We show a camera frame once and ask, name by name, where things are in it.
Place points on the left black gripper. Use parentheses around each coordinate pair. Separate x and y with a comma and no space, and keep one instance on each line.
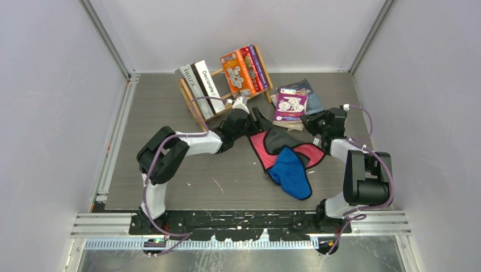
(264,124)

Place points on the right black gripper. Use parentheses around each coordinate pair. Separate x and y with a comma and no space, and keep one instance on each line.
(309,120)

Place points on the purple illustrated book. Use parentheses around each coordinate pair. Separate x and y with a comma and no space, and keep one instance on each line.
(290,106)

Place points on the purple 52-Storey Treehouse book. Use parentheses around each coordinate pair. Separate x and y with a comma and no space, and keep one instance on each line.
(258,65)

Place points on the orange 78-Storey Treehouse book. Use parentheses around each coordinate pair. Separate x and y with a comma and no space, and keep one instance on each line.
(237,75)

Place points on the wooden book rack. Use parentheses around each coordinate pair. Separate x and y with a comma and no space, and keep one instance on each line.
(195,110)

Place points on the white Decorate Furniture book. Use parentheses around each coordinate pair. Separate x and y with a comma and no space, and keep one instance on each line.
(206,82)

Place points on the grey Iantra book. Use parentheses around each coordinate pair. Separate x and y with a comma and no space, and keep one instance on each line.
(186,72)

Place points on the red white illustrated book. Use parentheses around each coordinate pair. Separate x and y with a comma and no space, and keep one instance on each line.
(247,56)

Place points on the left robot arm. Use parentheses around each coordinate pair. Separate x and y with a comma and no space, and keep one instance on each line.
(164,153)

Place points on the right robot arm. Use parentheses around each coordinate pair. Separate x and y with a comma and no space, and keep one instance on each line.
(368,180)

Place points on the red grey cloth bib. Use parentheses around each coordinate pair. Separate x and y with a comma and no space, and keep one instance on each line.
(267,146)

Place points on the dark Nineteen Eighty-Four book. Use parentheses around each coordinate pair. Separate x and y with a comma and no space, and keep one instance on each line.
(313,105)

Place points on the pale book under purple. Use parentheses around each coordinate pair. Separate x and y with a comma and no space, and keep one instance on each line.
(274,99)

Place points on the blue oven mitt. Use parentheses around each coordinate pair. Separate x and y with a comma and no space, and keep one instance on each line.
(289,173)

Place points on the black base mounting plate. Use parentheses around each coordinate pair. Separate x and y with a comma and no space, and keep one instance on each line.
(248,225)

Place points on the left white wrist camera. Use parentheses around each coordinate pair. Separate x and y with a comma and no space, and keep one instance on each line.
(238,103)

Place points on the slotted cable duct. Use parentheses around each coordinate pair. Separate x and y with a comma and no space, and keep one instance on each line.
(158,244)

